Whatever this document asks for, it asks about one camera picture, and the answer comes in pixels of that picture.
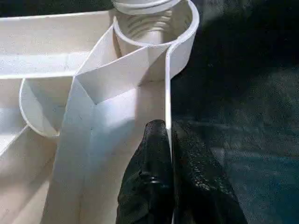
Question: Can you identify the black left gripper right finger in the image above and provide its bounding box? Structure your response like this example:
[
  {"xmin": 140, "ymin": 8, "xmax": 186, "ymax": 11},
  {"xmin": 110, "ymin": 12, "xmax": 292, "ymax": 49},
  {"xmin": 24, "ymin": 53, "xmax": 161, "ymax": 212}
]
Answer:
[{"xmin": 171, "ymin": 120, "xmax": 249, "ymax": 224}]

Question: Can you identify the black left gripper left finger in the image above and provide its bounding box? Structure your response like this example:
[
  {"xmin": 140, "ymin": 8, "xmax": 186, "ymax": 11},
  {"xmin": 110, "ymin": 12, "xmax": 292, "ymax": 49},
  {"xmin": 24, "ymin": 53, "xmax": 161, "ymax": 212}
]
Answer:
[{"xmin": 115, "ymin": 119, "xmax": 175, "ymax": 224}]

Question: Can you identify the white plastic table top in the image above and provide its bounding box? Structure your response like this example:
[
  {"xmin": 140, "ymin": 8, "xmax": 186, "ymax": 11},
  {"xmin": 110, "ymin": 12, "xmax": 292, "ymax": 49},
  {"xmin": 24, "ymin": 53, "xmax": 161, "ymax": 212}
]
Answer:
[{"xmin": 0, "ymin": 0, "xmax": 200, "ymax": 224}]

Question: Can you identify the white plastic table leg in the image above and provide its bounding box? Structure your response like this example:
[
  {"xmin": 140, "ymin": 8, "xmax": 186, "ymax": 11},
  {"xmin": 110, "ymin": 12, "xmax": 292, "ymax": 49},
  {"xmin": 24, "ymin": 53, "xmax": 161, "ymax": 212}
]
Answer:
[{"xmin": 111, "ymin": 0, "xmax": 182, "ymax": 15}]

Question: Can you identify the black work mat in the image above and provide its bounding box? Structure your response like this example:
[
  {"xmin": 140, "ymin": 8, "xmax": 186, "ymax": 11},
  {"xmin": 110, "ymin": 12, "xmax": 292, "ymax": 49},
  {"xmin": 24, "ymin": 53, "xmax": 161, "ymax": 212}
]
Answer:
[{"xmin": 0, "ymin": 0, "xmax": 299, "ymax": 224}]

